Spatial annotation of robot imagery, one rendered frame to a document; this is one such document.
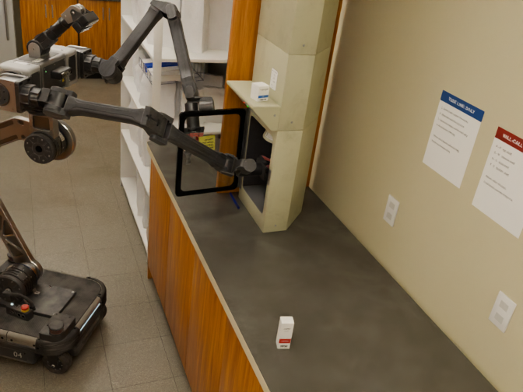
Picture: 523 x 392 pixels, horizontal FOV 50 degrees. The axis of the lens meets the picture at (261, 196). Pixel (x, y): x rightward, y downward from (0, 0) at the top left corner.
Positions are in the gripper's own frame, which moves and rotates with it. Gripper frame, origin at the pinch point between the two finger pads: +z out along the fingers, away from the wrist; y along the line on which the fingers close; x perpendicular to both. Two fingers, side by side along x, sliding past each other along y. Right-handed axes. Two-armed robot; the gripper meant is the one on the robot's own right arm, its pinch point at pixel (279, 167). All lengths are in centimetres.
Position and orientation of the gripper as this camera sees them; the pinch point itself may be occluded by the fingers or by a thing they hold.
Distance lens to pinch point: 244.3
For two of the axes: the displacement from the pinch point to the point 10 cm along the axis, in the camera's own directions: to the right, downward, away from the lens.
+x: -1.1, 8.8, 4.6
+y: -3.5, -4.7, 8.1
